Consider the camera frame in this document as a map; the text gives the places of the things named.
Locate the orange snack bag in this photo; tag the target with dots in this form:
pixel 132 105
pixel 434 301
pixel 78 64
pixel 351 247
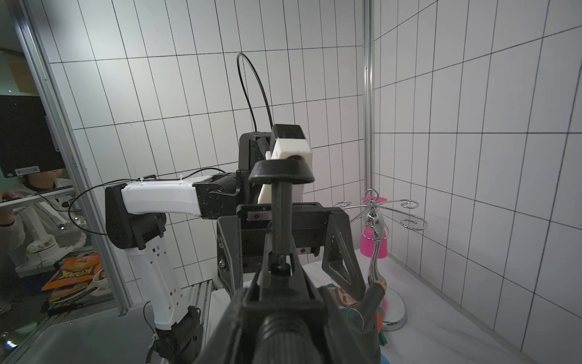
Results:
pixel 74 271

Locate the green snack bag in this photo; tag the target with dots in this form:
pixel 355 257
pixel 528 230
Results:
pixel 369 332

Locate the pink pressure sprayer bottle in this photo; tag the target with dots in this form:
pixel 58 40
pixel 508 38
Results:
pixel 279 315

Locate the black monitor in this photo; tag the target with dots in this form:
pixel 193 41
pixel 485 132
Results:
pixel 27 143

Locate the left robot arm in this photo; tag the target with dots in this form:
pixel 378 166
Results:
pixel 136 215

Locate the pink wine glass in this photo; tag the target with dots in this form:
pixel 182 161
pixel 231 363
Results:
pixel 373 243

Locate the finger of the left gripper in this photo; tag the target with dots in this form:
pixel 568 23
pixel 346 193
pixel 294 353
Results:
pixel 339 260
pixel 229 253

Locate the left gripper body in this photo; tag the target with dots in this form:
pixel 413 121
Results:
pixel 304 229

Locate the chrome wine glass rack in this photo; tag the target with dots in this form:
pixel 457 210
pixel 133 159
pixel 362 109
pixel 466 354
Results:
pixel 392 308

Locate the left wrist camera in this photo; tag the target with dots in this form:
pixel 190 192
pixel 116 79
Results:
pixel 287 141

